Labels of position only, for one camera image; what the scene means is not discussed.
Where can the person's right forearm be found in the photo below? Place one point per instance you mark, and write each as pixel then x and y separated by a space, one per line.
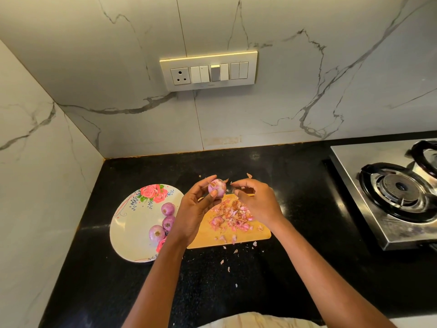
pixel 331 280

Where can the black stove burner grate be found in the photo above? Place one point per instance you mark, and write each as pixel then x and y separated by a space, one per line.
pixel 397 191
pixel 423 155

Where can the person's left forearm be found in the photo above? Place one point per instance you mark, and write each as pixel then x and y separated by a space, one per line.
pixel 153 290

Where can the white floral plate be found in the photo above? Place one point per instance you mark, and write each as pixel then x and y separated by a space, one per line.
pixel 130 225

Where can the wooden cutting board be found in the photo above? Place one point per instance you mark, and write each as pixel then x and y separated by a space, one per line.
pixel 201 241

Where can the person's left hand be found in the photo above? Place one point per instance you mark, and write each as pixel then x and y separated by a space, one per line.
pixel 188 215

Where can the black stone countertop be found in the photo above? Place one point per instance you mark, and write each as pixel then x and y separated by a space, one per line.
pixel 307 170

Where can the person's right hand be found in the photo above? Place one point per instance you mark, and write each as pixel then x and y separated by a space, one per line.
pixel 259 203

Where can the stainless steel gas stove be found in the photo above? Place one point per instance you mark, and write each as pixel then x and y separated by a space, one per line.
pixel 347 160

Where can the white wall switch panel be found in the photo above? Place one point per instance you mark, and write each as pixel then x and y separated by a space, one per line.
pixel 208 71

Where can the pile of onion peels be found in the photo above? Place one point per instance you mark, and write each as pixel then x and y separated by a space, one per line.
pixel 231 218

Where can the beige striped garment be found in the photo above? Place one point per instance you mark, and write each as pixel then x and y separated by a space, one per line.
pixel 263 321

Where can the small pink onion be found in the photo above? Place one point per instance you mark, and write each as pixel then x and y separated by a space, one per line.
pixel 217 187
pixel 169 222
pixel 168 209
pixel 156 233

